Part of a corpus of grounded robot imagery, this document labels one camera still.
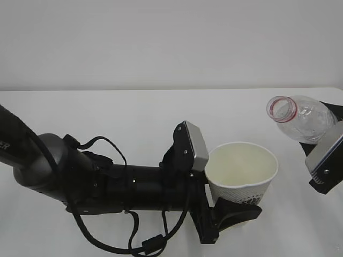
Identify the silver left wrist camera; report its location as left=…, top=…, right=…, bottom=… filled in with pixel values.
left=162, top=120, right=209, bottom=172

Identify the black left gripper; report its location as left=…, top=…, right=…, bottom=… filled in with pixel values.
left=160, top=171, right=262, bottom=238

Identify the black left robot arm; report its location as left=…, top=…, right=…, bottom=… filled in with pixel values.
left=1, top=108, right=262, bottom=244

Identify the clear plastic water bottle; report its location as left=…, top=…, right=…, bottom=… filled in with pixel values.
left=266, top=95, right=339, bottom=145

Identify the white paper cup green logo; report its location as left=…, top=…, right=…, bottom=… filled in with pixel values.
left=204, top=141, right=279, bottom=206

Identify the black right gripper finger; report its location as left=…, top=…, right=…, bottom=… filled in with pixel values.
left=300, top=142, right=317, bottom=156
left=319, top=101, right=342, bottom=120

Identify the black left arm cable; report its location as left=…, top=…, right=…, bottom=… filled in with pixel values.
left=63, top=135, right=192, bottom=256

